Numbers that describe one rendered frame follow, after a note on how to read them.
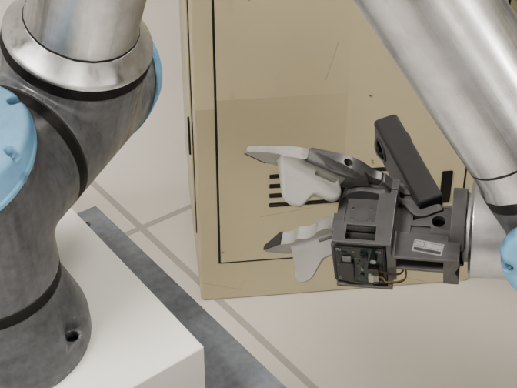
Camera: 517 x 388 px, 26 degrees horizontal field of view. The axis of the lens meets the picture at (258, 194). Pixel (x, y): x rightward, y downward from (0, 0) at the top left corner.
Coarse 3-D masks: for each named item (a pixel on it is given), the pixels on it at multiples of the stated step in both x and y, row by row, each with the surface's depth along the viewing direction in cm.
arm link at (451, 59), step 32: (384, 0) 72; (416, 0) 71; (448, 0) 71; (480, 0) 72; (384, 32) 74; (416, 32) 72; (448, 32) 72; (480, 32) 72; (512, 32) 74; (416, 64) 74; (448, 64) 73; (480, 64) 73; (512, 64) 74; (448, 96) 75; (480, 96) 74; (512, 96) 74; (448, 128) 77; (480, 128) 75; (512, 128) 75; (480, 160) 77; (512, 160) 76; (480, 192) 81; (512, 192) 77; (512, 224) 79; (512, 256) 79
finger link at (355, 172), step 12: (312, 156) 100; (324, 156) 100; (336, 156) 100; (348, 156) 100; (324, 168) 100; (336, 168) 100; (348, 168) 100; (360, 168) 100; (348, 180) 101; (360, 180) 101; (372, 180) 101
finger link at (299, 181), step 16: (272, 160) 100; (288, 160) 100; (304, 160) 100; (288, 176) 99; (304, 176) 100; (320, 176) 101; (336, 176) 101; (288, 192) 98; (304, 192) 99; (320, 192) 100; (336, 192) 101
